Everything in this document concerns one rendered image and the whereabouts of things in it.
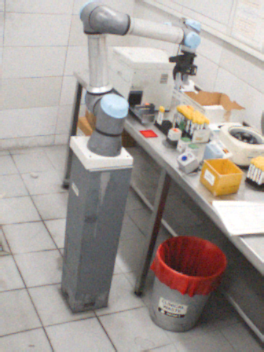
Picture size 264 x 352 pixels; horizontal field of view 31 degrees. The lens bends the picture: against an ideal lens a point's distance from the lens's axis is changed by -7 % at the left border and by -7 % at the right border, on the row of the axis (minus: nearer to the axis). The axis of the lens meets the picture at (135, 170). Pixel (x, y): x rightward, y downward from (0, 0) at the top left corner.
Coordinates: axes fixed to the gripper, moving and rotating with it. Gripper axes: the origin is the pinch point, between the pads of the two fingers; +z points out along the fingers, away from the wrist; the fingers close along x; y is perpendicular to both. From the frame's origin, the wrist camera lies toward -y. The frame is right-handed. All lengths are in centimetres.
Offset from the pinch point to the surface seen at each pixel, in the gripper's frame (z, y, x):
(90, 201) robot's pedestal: 42, 24, -49
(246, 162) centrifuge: 23.1, 36.8, 21.5
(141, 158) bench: 87, -80, 40
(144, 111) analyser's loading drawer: 21.4, -16.9, -5.5
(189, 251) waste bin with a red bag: 77, 31, 7
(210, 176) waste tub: 20, 48, -9
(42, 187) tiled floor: 114, -99, -25
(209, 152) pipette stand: 19.0, 31.9, 0.9
